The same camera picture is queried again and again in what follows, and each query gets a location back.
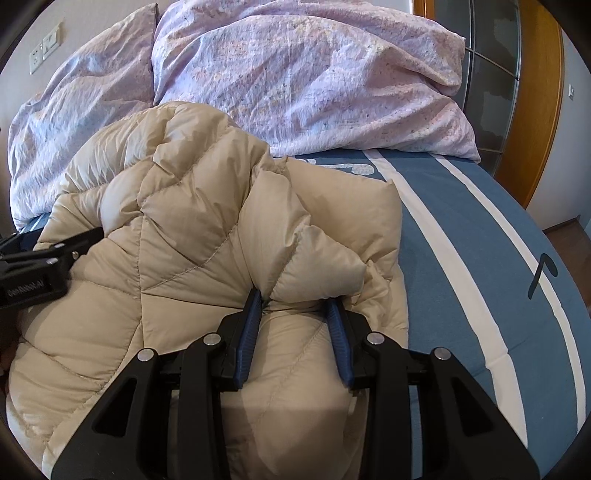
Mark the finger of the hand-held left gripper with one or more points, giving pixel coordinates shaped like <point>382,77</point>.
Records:
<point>74,243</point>

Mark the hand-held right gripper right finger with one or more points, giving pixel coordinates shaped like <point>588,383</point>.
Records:
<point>339,344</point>

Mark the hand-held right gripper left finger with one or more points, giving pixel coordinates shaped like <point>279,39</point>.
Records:
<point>244,341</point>

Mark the cream puffer jacket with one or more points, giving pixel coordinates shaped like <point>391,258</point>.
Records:
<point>184,258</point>

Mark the lilac pillow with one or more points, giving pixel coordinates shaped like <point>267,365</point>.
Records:
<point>78,120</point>

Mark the blue striped bed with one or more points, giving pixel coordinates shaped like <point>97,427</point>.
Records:
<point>461,258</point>

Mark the lilac duvet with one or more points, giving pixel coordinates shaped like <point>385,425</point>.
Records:
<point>314,78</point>

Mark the wooden glass-panel door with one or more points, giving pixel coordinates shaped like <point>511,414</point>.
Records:
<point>535,92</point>

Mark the white wall socket plate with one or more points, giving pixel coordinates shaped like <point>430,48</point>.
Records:
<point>53,39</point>
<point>38,59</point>

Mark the small white wall switch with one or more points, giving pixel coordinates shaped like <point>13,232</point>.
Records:
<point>571,91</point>

